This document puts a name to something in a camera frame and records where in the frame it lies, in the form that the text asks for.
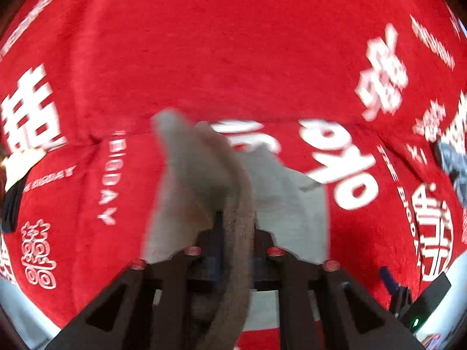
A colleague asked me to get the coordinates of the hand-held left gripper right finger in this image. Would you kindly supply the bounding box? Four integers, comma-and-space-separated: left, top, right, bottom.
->
252, 226, 426, 350

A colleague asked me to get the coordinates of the grey patterned cloth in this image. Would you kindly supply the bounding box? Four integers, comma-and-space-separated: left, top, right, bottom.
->
434, 140, 467, 208

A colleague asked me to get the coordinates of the white bed sheet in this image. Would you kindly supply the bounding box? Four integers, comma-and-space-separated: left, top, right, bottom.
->
0, 275, 62, 350

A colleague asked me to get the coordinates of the red printed blanket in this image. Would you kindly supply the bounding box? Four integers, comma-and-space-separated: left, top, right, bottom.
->
0, 0, 467, 350

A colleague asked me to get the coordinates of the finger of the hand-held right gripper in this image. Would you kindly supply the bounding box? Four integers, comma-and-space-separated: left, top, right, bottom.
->
378, 265, 412, 316

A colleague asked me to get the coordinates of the cream cloth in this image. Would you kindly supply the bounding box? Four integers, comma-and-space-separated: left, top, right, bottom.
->
2, 149, 47, 192

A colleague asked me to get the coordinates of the black cloth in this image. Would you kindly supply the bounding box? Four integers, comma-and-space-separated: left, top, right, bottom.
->
0, 173, 30, 234

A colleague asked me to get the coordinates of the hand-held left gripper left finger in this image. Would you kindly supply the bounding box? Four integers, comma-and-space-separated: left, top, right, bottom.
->
46, 209, 225, 350

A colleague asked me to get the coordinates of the grey small garment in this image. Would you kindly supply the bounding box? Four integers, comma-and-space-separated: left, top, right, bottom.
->
140, 107, 331, 350

